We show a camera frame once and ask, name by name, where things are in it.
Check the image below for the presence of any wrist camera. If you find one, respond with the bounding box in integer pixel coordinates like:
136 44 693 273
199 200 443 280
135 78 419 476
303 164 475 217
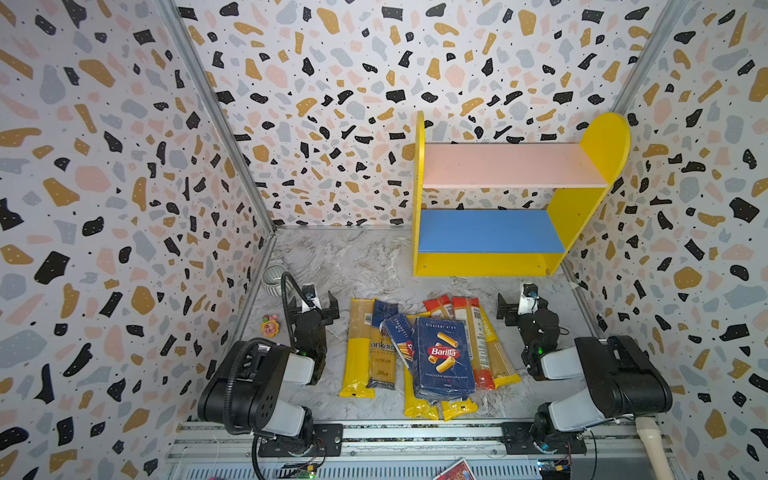
518 283 539 315
301 284 321 312

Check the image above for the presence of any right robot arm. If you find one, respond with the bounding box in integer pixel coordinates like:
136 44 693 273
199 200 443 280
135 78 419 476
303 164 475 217
496 284 673 453

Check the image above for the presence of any white ribbed ceramic cup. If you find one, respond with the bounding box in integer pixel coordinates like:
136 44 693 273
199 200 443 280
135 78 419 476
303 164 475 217
262 264 293 297

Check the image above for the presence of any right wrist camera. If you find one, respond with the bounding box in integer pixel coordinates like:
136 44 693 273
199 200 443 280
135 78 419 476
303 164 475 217
518 283 539 315

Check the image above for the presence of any blue Barilla spaghetti box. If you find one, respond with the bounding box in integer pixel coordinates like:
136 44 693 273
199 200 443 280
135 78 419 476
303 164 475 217
382 313 413 369

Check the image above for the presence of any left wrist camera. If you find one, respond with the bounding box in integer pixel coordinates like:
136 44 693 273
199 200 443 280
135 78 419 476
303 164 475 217
301 284 321 312

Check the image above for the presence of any dark blue Ankara spaghetti bag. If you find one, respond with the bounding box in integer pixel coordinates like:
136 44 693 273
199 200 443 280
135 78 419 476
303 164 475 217
368 299 398 390

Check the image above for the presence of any blue Barilla rigatoni box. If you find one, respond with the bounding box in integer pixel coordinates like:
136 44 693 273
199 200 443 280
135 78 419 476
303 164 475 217
411 317 476 402

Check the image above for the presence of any yellow shelf unit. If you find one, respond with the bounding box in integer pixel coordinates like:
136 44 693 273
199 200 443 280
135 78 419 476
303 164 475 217
412 113 631 277

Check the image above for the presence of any red printed card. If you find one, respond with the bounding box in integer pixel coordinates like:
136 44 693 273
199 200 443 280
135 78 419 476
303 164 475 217
433 459 476 480

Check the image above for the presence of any red spaghetti bag with barcode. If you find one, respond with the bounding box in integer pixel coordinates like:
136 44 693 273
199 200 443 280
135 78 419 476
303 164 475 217
423 295 455 320

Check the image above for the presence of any yellow pastatime spaghetti bag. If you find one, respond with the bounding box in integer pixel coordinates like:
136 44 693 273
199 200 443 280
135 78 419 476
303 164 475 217
440 397 478 421
479 307 522 390

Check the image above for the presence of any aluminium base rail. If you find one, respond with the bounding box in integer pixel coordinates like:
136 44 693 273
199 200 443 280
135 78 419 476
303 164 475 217
158 419 655 479

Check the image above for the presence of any beige recorder flute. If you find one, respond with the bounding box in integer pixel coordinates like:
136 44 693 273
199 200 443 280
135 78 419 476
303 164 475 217
635 417 675 480

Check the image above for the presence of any small pink yellow toy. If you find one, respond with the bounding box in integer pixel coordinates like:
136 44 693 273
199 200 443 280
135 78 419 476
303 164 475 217
260 314 280 339

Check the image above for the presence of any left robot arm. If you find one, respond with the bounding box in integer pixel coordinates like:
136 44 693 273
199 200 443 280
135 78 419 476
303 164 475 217
197 294 340 448

